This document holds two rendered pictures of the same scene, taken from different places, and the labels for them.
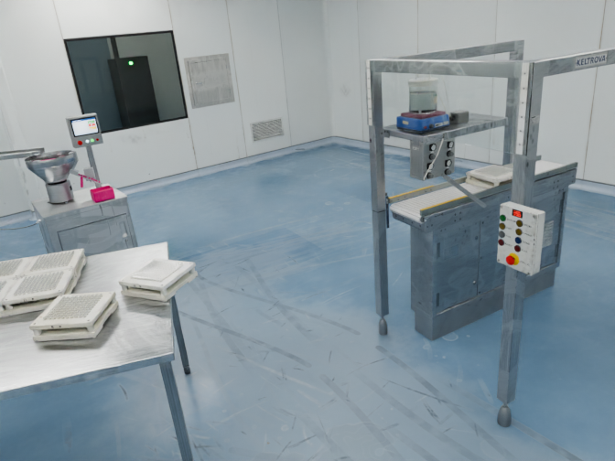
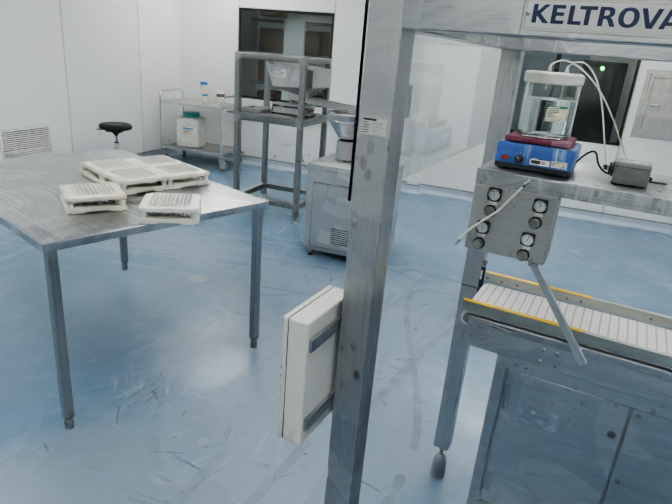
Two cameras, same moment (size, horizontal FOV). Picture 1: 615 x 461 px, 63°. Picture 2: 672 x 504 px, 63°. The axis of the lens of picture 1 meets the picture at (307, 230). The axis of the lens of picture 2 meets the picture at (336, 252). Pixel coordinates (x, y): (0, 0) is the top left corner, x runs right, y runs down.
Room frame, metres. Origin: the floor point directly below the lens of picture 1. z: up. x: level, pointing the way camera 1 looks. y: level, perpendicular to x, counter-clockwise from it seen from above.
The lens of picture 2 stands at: (1.29, -1.61, 1.61)
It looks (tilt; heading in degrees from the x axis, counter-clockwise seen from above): 20 degrees down; 54
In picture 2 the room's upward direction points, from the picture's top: 5 degrees clockwise
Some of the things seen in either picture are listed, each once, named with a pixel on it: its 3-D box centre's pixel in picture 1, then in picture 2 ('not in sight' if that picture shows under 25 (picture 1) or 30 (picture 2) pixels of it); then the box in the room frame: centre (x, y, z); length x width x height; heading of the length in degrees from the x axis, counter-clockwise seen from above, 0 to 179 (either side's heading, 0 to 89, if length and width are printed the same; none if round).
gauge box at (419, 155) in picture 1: (432, 156); (512, 217); (2.55, -0.69, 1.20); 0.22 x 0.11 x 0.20; 117
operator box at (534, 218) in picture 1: (520, 237); (316, 363); (1.81, -0.85, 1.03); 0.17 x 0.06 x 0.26; 27
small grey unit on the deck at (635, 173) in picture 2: not in sight; (627, 172); (2.73, -0.88, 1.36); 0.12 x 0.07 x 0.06; 117
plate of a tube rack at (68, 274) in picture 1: (40, 285); (133, 175); (2.03, 1.22, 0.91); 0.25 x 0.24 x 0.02; 11
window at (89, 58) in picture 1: (131, 81); (563, 83); (6.82, 2.11, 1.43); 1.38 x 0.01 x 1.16; 124
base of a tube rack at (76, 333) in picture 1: (78, 319); (93, 202); (1.78, 0.97, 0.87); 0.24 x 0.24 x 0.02; 87
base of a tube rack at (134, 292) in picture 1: (159, 283); (171, 213); (2.05, 0.69, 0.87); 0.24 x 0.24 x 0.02; 66
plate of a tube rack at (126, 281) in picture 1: (157, 273); (171, 202); (2.05, 0.69, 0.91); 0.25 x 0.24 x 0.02; 156
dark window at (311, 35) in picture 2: not in sight; (283, 57); (4.92, 4.89, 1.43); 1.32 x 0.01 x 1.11; 124
